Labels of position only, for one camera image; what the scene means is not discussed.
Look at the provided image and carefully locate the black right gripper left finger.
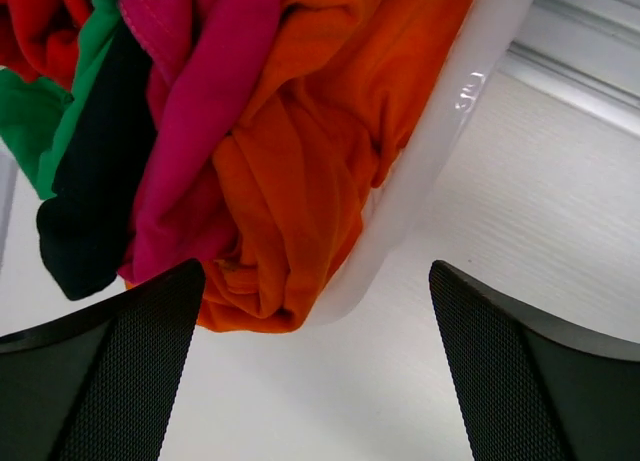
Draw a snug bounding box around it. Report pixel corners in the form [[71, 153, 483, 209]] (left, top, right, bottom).
[[1, 260, 205, 460]]

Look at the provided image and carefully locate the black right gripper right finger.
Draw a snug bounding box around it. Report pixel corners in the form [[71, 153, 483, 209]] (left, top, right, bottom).
[[429, 260, 639, 460]]

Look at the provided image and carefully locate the orange t shirt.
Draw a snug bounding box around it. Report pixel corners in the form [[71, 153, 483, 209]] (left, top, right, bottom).
[[125, 0, 485, 335]]

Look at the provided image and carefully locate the black t shirt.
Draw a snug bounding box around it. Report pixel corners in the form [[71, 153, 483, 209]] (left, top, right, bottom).
[[36, 23, 156, 301]]

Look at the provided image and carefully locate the white plastic basket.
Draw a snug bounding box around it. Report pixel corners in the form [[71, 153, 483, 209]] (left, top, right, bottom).
[[305, 0, 533, 327]]

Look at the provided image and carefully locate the green t shirt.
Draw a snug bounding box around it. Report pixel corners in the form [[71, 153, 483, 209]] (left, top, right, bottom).
[[1, 0, 121, 199]]

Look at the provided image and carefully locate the magenta t shirt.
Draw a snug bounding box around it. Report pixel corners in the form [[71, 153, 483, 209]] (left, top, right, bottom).
[[119, 0, 281, 283]]

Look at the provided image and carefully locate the red t shirt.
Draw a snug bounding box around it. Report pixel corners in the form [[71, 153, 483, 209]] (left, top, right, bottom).
[[1, 0, 93, 90]]

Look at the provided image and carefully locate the aluminium side rail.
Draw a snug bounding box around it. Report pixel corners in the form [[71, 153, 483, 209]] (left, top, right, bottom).
[[501, 0, 639, 135]]

